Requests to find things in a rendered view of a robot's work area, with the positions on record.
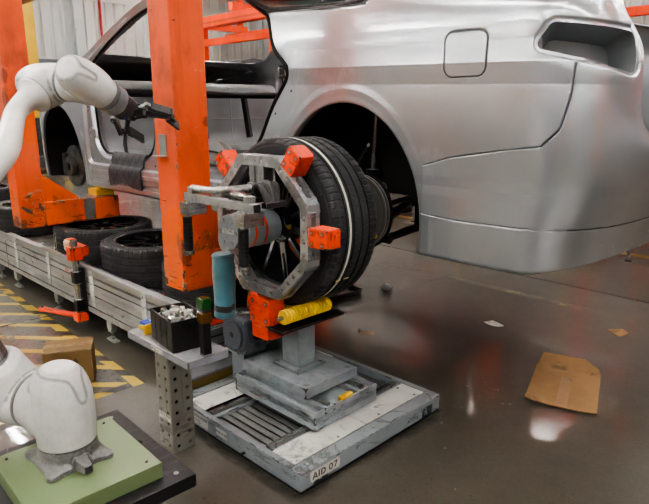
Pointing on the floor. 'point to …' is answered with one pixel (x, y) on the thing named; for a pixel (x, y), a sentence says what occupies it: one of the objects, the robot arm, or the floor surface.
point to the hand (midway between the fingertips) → (158, 131)
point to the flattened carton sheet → (565, 383)
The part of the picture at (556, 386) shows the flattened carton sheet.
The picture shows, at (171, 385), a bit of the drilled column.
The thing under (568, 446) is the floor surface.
